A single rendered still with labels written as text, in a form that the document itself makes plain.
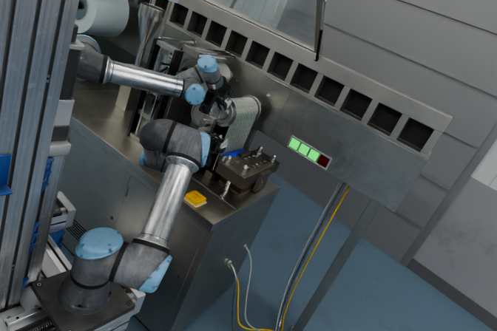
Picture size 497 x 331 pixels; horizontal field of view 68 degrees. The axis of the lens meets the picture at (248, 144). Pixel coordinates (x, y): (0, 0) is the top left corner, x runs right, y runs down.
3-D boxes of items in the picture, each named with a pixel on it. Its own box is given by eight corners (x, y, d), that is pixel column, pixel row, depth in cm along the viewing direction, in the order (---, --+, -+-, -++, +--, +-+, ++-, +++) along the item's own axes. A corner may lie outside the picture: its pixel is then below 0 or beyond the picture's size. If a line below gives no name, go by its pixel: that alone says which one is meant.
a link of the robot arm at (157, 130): (129, 134, 117) (136, 170, 163) (162, 147, 119) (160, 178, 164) (143, 103, 121) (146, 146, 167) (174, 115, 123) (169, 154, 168)
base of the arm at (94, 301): (72, 323, 104) (80, 298, 100) (49, 286, 111) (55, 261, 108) (120, 301, 116) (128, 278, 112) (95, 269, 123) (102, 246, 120)
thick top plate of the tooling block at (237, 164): (214, 171, 183) (219, 161, 181) (254, 157, 218) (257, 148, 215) (239, 188, 177) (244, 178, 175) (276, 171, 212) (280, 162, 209)
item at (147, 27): (109, 103, 226) (132, 10, 205) (126, 101, 238) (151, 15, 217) (124, 113, 221) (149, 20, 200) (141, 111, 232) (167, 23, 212)
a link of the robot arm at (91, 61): (62, 46, 113) (211, 84, 134) (65, 38, 122) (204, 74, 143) (56, 81, 117) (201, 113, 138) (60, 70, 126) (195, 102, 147)
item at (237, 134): (217, 157, 187) (229, 125, 180) (240, 150, 207) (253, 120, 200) (217, 157, 187) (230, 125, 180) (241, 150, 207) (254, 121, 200)
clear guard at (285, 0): (142, -102, 186) (143, -102, 186) (171, -17, 229) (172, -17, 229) (321, -38, 146) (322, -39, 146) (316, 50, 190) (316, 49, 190)
